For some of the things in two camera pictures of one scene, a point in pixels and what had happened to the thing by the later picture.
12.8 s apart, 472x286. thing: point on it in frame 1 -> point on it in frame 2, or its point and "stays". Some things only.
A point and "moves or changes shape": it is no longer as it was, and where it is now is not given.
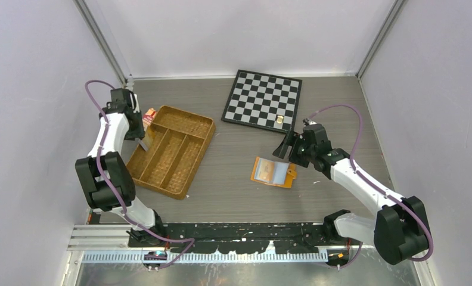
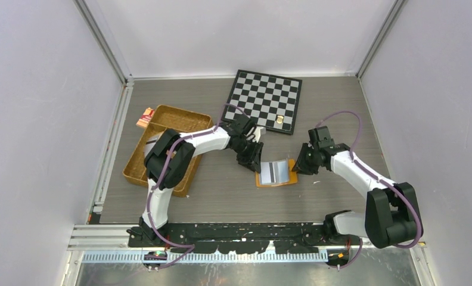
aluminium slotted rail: x=208 y=257 stays
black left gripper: x=139 y=133 -> x=253 y=161
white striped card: x=143 y=144 -> x=274 y=172
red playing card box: x=148 y=116 stays
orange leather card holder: x=273 y=173 moves or changes shape
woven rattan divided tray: x=179 y=145 stays
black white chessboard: x=264 y=100 stays
